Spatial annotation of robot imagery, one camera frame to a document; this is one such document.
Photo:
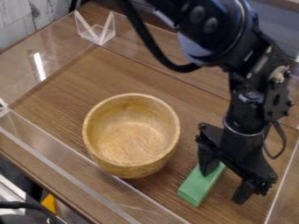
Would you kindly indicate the brown wooden bowl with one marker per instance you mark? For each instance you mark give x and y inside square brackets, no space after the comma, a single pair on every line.
[131,133]

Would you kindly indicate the clear acrylic corner bracket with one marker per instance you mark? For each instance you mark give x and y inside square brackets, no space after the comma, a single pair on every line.
[95,33]

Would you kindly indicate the green rectangular block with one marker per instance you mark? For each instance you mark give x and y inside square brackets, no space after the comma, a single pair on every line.
[196,186]

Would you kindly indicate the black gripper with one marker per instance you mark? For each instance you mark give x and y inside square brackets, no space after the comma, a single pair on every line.
[239,149]

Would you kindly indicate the clear acrylic front wall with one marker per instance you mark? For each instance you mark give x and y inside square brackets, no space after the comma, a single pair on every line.
[103,197]

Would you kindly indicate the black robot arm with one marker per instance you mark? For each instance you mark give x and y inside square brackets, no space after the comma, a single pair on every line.
[219,36]

